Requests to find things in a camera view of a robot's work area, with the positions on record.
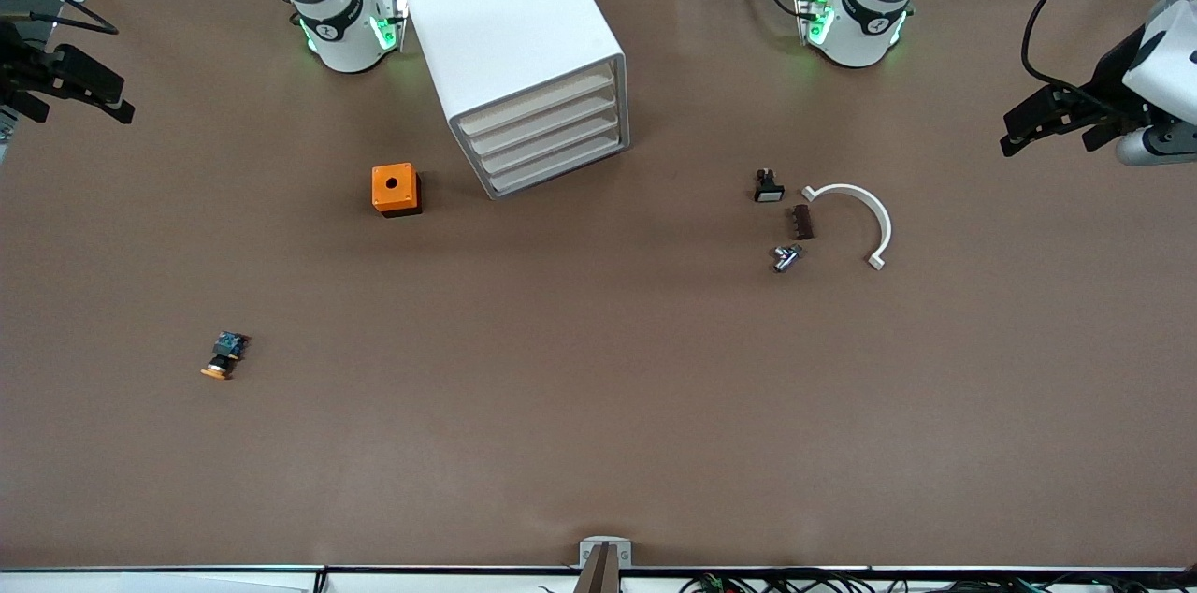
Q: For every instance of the white table edge rail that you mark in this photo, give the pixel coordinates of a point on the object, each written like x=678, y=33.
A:
x=140, y=582

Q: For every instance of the brown terminal block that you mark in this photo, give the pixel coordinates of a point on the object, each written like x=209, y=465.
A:
x=800, y=223

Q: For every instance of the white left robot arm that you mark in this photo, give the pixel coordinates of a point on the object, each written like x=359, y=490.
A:
x=856, y=27

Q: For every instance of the black white rectangular button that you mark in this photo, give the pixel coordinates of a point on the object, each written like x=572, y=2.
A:
x=769, y=188

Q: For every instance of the grey metal table bracket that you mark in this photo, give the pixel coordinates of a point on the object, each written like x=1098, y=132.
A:
x=605, y=548

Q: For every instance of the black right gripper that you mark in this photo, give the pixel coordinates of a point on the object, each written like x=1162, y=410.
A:
x=21, y=69

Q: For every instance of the silver metal fitting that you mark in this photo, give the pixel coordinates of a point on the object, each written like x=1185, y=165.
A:
x=785, y=257

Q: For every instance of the white curved plastic bracket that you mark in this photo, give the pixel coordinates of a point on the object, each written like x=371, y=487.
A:
x=846, y=189

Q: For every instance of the orange button enclosure box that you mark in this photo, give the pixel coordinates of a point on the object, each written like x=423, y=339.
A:
x=393, y=186

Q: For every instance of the white drawer cabinet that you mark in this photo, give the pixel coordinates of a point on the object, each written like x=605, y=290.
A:
x=505, y=13

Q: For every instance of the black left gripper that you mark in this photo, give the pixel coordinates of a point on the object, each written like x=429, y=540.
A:
x=1113, y=72

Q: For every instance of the yellow push button switch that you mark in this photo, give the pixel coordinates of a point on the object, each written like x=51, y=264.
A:
x=224, y=356

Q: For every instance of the white plastic drawer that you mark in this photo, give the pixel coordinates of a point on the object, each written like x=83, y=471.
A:
x=540, y=125
x=552, y=165
x=538, y=105
x=546, y=145

